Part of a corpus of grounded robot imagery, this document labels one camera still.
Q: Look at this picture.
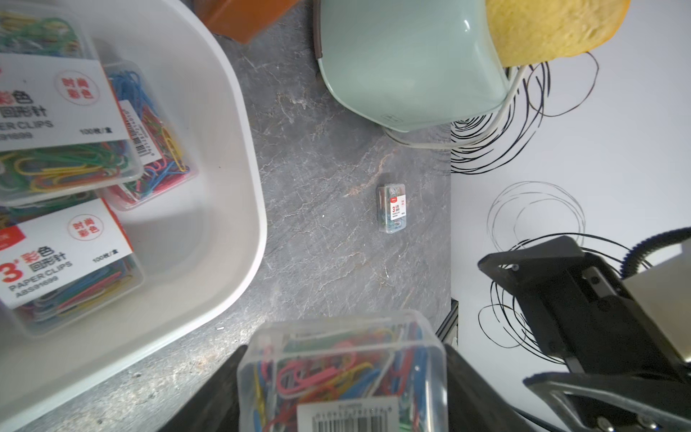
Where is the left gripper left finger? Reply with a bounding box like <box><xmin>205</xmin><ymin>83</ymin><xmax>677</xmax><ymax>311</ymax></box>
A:
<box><xmin>159</xmin><ymin>345</ymin><xmax>248</xmax><ymax>432</ymax></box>

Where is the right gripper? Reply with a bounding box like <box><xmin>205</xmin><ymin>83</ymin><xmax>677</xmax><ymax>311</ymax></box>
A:
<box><xmin>478</xmin><ymin>236</ymin><xmax>690</xmax><ymax>431</ymax></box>

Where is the mint green toaster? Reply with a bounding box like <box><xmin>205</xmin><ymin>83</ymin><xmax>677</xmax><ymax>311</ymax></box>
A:
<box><xmin>313</xmin><ymin>0</ymin><xmax>510</xmax><ymax>132</ymax></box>

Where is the orange spice bottle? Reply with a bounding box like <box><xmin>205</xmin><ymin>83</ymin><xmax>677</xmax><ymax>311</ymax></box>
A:
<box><xmin>193</xmin><ymin>0</ymin><xmax>299</xmax><ymax>44</ymax></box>

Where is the white storage box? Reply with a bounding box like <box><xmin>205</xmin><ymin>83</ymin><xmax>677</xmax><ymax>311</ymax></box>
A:
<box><xmin>1</xmin><ymin>1</ymin><xmax>267</xmax><ymax>431</ymax></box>

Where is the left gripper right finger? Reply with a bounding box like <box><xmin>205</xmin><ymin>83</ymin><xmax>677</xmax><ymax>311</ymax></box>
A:
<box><xmin>444</xmin><ymin>345</ymin><xmax>518</xmax><ymax>432</ymax></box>

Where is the yellow toast slice front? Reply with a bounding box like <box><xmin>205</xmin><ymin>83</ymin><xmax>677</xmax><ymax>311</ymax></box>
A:
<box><xmin>485</xmin><ymin>0</ymin><xmax>631</xmax><ymax>68</ymax></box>

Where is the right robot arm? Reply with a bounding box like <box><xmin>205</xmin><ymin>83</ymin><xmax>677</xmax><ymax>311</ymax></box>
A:
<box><xmin>479</xmin><ymin>228</ymin><xmax>690</xmax><ymax>431</ymax></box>

